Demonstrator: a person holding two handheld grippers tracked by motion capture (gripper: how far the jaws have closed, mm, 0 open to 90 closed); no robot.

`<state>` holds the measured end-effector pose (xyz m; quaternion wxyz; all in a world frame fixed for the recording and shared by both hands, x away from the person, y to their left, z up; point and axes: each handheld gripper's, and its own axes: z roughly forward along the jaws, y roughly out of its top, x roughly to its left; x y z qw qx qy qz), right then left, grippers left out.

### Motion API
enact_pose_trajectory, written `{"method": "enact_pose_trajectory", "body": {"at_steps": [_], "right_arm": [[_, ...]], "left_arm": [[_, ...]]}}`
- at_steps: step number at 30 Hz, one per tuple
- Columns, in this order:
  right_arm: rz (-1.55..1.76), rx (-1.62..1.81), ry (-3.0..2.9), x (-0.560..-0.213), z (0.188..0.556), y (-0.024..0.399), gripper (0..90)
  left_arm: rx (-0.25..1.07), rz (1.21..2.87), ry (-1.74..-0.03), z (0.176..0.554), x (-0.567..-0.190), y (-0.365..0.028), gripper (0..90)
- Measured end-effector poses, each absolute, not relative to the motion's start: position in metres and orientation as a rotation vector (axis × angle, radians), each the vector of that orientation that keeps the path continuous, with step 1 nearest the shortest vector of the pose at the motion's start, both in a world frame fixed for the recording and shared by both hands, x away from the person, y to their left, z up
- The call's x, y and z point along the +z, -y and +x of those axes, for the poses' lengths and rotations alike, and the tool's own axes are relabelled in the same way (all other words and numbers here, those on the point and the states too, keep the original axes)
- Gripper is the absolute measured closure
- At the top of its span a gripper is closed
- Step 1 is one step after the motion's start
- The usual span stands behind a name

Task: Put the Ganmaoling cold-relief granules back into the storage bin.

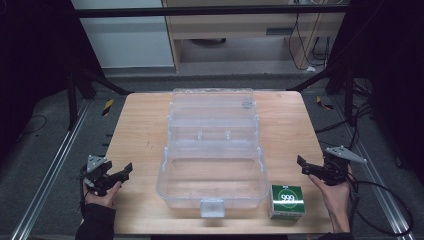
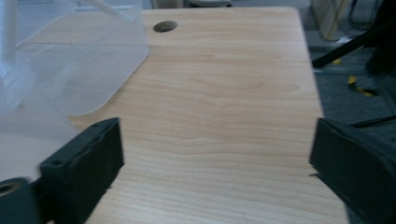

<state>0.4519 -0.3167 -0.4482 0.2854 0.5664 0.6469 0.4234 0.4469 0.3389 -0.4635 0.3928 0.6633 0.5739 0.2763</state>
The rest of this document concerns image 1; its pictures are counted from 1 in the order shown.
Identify yellow black tape strip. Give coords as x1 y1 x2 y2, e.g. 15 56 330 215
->
315 95 334 111
101 98 115 117

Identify light wooden desk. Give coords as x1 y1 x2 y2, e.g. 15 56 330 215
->
162 0 350 73

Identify black metal stand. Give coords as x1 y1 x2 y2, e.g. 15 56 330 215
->
65 62 133 132
287 59 374 127

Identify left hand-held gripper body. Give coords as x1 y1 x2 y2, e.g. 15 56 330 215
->
79 154 116 197

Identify white cabinet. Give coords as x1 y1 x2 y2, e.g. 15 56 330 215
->
70 0 176 70

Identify black floor cable bundle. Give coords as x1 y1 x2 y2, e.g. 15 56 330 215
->
314 101 374 151

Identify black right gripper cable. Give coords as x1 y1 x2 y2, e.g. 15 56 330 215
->
346 174 415 237

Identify clear plastic storage box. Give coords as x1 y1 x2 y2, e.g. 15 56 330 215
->
155 87 271 219

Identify person's left hand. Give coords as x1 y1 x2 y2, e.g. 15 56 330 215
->
82 180 123 211

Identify person's right hand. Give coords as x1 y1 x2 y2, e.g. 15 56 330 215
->
307 165 355 216

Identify dark curtain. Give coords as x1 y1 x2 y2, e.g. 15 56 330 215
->
0 0 105 161
328 0 424 184

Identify black desk cables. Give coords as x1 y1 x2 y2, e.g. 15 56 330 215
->
287 11 332 72

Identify green and white carton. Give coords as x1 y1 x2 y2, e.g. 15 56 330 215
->
267 184 307 221

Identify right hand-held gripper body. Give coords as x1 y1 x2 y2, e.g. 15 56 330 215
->
311 145 368 187

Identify aluminium floor rail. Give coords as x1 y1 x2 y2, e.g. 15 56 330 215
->
331 95 418 240
9 99 92 240

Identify black horizontal bar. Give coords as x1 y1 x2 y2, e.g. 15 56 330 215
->
74 4 352 19

